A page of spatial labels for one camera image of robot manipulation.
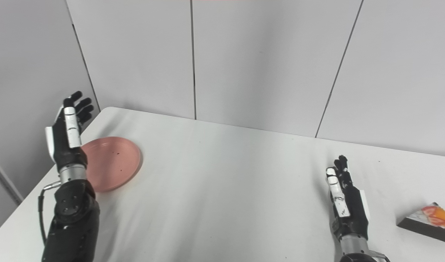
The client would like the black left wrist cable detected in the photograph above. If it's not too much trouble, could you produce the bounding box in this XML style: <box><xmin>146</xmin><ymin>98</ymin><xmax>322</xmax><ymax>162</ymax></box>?
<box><xmin>38</xmin><ymin>180</ymin><xmax>61</xmax><ymax>245</ymax></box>

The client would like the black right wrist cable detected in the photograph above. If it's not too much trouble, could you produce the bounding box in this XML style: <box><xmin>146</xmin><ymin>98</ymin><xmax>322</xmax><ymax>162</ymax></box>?
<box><xmin>370</xmin><ymin>250</ymin><xmax>391</xmax><ymax>262</ymax></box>

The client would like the pink round plate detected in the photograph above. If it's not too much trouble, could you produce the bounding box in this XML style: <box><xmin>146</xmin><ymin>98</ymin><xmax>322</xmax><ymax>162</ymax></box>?
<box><xmin>80</xmin><ymin>137</ymin><xmax>142</xmax><ymax>192</ymax></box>

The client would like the cake slice with fruit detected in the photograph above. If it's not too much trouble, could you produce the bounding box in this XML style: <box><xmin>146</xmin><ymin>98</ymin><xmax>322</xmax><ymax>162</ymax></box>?
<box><xmin>397</xmin><ymin>202</ymin><xmax>445</xmax><ymax>243</ymax></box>

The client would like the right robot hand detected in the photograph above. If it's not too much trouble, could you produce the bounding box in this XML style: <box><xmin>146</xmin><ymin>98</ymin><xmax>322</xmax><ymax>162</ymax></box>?
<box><xmin>326</xmin><ymin>155</ymin><xmax>371</xmax><ymax>242</ymax></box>

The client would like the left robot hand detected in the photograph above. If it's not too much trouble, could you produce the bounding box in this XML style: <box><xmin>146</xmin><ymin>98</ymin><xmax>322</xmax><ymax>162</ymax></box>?
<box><xmin>45</xmin><ymin>91</ymin><xmax>95</xmax><ymax>172</ymax></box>

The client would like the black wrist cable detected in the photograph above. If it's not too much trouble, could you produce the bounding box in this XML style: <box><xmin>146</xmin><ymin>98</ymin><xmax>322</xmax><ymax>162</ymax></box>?
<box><xmin>38</xmin><ymin>180</ymin><xmax>61</xmax><ymax>245</ymax></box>
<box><xmin>370</xmin><ymin>250</ymin><xmax>391</xmax><ymax>262</ymax></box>

